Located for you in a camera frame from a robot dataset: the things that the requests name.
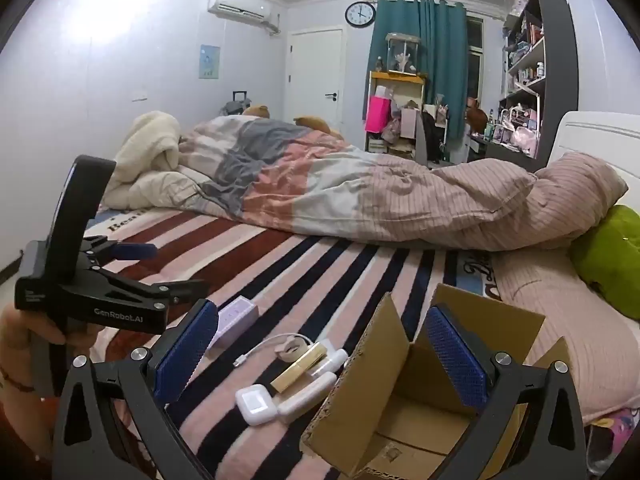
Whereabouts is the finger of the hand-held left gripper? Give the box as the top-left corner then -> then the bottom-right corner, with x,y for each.
79,235 -> 157,269
92,269 -> 211,307

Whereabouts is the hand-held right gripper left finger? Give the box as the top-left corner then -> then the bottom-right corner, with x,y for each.
52,298 -> 221,480

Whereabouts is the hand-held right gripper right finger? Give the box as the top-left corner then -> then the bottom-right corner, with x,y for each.
424,304 -> 586,480

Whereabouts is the purple power bank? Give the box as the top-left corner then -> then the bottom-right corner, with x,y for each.
206,296 -> 260,352

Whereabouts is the brown cardboard box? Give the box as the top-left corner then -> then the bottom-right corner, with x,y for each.
300,282 -> 572,480

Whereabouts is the white square earbud case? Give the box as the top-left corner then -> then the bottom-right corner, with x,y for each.
234,384 -> 279,427

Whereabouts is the white cable with pink strap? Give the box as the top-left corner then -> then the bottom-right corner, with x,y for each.
234,332 -> 317,369

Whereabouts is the gold cosmetic case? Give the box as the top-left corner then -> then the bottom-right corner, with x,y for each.
270,344 -> 329,394

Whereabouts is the small white bottle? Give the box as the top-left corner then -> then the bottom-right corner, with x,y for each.
312,348 -> 350,379

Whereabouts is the white cosmetic tube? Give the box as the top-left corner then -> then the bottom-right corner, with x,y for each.
277,371 -> 339,424

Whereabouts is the person's left forearm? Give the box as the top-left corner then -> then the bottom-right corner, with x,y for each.
0,377 -> 57,468

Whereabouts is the person's left hand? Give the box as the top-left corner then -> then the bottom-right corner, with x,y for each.
0,305 -> 106,396

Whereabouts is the cream fleece blanket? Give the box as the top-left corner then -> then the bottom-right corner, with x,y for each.
102,110 -> 211,210

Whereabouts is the pink striped pillow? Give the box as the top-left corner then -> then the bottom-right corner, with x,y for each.
492,246 -> 634,427

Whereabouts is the grey suitcase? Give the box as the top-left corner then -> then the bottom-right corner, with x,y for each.
220,90 -> 251,117

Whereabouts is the pink grey patchwork duvet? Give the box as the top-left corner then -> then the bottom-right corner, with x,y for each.
177,115 -> 629,252

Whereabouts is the floral printed bag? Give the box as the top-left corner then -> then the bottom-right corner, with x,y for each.
585,406 -> 640,477

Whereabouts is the green plush toy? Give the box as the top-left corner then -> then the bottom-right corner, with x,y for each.
570,204 -> 640,322

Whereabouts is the dark brown plush bear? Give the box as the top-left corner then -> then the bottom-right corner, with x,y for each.
465,97 -> 489,134

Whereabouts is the white door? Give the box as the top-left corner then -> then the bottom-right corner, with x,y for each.
283,28 -> 346,134

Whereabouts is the bright pink bag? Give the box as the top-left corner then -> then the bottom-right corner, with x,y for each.
365,94 -> 394,134

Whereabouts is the white air conditioner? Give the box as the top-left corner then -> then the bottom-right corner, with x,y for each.
207,0 -> 282,37

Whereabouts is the yellow topped white shelf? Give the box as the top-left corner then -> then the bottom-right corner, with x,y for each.
364,70 -> 429,157

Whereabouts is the teal curtain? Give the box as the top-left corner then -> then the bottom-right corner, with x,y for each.
367,0 -> 469,164

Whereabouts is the window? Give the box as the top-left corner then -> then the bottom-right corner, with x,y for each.
465,15 -> 485,102

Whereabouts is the glass display case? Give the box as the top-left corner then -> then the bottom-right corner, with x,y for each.
385,32 -> 421,75

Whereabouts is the dark grey bookshelf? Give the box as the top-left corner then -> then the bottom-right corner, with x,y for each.
499,0 -> 580,174

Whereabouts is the red string bracelet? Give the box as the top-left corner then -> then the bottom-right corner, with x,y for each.
0,366 -> 37,394

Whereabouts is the blue wall poster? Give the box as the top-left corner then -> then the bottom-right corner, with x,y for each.
199,44 -> 222,80

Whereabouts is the round black wall clock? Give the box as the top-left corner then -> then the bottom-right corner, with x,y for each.
345,1 -> 377,28

